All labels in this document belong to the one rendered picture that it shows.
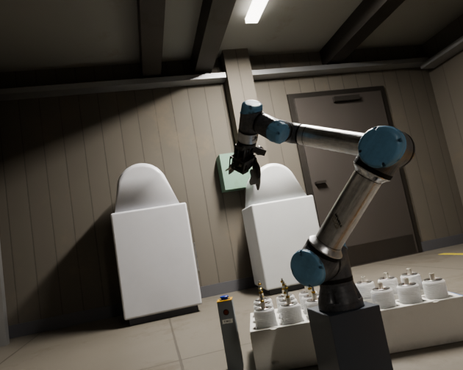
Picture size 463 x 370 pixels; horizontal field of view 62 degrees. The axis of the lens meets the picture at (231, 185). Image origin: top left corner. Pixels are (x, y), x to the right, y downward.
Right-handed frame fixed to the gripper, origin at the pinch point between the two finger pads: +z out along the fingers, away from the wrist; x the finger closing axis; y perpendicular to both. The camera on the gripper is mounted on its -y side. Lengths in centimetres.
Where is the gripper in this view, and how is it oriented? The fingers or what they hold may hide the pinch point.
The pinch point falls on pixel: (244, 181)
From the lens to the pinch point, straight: 156.1
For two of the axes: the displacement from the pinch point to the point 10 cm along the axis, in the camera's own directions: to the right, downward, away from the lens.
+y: -6.3, 4.1, -6.6
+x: 7.7, 4.4, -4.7
